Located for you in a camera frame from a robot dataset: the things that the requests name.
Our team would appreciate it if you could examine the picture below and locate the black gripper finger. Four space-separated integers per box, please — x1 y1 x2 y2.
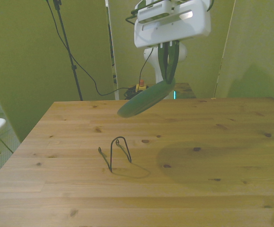
166 41 181 85
157 43 168 82

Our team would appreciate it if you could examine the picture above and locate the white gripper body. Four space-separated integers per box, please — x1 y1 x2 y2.
133 0 212 49

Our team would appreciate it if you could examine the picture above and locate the dark green round plate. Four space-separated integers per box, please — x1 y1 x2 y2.
116 78 177 119

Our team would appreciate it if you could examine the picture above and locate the yellow emergency stop box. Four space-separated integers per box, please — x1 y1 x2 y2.
136 79 150 93

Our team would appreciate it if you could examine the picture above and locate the pale room divider panel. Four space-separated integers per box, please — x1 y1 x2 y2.
215 0 274 105

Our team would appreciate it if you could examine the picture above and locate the black robot wrist cable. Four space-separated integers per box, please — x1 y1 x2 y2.
126 8 155 87

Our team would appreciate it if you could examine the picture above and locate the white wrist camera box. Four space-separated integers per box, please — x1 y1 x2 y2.
136 0 171 25

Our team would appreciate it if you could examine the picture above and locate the black coiled cable bundle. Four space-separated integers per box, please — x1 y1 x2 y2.
124 86 143 100

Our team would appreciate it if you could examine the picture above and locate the black stand camera cable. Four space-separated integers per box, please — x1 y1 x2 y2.
45 0 130 96

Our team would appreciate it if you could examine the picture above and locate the black thin camera stand pole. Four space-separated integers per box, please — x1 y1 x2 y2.
53 0 84 101

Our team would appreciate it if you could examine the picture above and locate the black wire plate rack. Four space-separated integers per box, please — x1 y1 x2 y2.
97 136 133 172

